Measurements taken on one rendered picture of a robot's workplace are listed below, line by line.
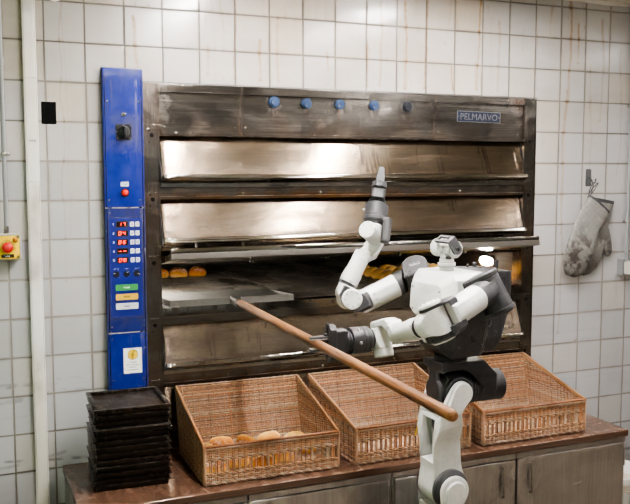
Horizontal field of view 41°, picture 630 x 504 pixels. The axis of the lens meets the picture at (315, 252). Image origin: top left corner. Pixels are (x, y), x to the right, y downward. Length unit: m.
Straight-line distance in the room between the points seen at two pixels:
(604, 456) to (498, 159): 1.46
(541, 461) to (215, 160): 1.91
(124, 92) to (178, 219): 0.55
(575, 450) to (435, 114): 1.64
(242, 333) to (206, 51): 1.20
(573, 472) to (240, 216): 1.85
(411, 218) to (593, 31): 1.38
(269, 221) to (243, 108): 0.49
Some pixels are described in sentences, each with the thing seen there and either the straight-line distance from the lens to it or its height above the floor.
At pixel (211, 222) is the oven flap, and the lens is 3.59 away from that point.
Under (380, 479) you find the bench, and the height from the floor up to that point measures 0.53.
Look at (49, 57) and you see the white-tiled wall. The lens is 3.49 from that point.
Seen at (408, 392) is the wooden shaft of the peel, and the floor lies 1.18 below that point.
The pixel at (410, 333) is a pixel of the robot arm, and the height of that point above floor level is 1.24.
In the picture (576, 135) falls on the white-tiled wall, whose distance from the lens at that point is 4.51.
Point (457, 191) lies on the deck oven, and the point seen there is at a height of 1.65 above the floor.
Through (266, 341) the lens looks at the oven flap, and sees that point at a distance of 3.73.
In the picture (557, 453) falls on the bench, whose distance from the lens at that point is 3.95.
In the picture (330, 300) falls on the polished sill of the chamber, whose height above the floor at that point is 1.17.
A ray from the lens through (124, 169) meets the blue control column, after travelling 3.48.
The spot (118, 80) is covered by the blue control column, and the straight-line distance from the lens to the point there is 3.49.
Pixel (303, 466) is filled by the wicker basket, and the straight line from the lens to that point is 3.39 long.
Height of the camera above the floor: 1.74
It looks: 5 degrees down
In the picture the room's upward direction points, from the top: straight up
